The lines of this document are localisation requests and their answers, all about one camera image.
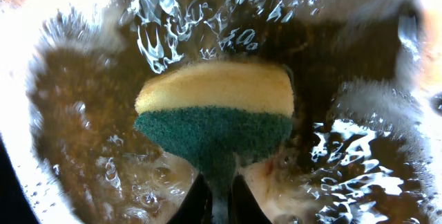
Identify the black tray of dirty water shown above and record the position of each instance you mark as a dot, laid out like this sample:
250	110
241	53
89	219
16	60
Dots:
365	146

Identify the yellow green sponge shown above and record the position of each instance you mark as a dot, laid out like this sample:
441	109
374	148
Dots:
211	113

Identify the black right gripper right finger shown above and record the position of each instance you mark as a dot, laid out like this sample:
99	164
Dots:
243	207

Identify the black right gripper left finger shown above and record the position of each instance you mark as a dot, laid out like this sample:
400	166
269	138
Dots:
196	208

